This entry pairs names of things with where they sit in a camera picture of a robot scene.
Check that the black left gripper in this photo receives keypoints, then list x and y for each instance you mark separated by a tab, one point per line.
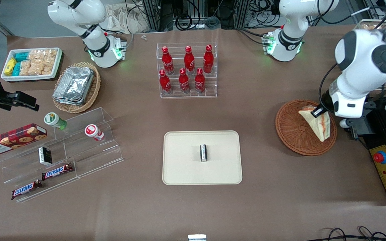
327	101

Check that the triangular sandwich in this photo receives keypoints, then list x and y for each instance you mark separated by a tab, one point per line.
323	130

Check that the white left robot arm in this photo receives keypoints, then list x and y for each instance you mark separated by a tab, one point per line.
357	60

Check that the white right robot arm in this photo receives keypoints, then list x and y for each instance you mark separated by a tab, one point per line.
79	13

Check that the brown round wicker basket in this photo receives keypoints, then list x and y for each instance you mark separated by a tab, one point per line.
290	134

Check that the light wicker oval basket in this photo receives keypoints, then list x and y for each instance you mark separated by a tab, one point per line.
94	87

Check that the beige rectangular tray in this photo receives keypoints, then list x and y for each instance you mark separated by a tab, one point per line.
183	167

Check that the teal snack packet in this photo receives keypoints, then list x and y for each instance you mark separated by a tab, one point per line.
21	56
16	69

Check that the yellow snack packet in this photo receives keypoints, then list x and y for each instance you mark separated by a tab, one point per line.
10	67

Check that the clear rice cracker pack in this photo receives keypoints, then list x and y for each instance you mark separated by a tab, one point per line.
25	67
49	61
36	62

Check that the red tartan cookie box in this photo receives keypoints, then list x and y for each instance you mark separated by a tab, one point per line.
12	140

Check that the green bottle white lid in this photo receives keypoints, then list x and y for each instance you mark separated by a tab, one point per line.
53	119

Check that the white rectangular snack bin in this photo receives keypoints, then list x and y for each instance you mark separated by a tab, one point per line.
57	62

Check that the stacked aluminium foil containers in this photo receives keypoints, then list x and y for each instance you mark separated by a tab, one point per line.
74	85

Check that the small black white box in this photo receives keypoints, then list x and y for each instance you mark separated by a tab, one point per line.
45	155

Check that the brown Snickers bar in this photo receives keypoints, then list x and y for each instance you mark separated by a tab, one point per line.
26	189
57	171

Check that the small red white bottle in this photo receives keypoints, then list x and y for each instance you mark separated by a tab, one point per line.
92	131

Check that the black machine yellow panel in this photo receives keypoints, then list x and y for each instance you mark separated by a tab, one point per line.
385	170

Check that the clear acrylic step display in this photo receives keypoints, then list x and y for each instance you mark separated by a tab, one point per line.
92	157

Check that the clear fried snack pack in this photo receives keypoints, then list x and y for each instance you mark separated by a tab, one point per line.
372	26

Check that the red cola bottle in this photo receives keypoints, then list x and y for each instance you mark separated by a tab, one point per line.
208	60
184	82
168	62
199	81
165	83
189	61

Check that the small black white pack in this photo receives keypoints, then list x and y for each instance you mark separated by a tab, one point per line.
203	153

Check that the clear acrylic bottle rack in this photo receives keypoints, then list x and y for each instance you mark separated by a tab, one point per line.
188	95

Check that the beige crumpled cloth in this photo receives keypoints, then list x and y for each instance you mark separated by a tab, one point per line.
119	18

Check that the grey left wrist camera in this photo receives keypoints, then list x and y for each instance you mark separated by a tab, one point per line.
345	123

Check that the aluminium frame rack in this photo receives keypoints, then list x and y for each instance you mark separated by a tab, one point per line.
154	13

